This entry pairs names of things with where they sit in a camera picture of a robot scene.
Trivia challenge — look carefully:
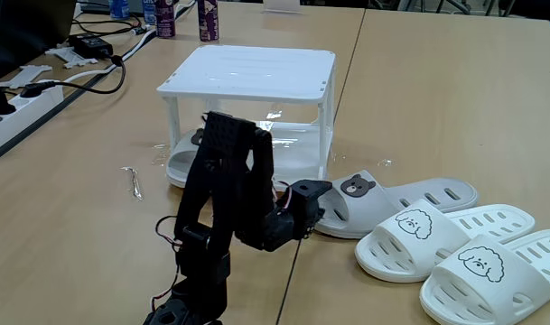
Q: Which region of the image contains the grey bear slipper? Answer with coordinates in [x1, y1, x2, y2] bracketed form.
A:
[165, 127, 221, 190]
[312, 170, 480, 239]

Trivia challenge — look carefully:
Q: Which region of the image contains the white dog slipper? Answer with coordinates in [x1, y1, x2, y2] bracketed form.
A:
[354, 198, 536, 283]
[419, 228, 550, 325]

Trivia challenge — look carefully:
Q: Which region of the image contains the white two-tier shoe rack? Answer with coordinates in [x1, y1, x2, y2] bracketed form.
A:
[155, 43, 338, 195]

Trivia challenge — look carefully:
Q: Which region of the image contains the purple drink can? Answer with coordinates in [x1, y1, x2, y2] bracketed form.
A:
[154, 0, 176, 39]
[197, 0, 220, 42]

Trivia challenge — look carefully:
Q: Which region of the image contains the blue drink can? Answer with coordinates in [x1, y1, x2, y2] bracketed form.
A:
[142, 0, 157, 26]
[108, 0, 130, 20]

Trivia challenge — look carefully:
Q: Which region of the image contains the black power adapter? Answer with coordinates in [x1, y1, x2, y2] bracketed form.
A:
[69, 33, 115, 59]

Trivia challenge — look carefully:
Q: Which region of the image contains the white flat plastic part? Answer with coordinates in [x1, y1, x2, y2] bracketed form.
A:
[45, 46, 98, 70]
[0, 64, 53, 89]

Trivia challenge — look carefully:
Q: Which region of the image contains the white power strip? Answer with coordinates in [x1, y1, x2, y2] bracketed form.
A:
[0, 83, 64, 157]

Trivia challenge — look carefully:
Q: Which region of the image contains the black power plug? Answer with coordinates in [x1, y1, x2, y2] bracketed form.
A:
[0, 82, 17, 125]

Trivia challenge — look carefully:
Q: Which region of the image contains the black laptop screen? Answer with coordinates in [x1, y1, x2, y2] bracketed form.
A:
[0, 0, 77, 82]

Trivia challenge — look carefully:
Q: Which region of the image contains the white cable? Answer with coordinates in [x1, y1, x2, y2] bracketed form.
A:
[39, 0, 197, 87]

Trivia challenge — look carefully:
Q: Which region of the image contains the black cable with plug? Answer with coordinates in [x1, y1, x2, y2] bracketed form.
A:
[20, 53, 127, 98]

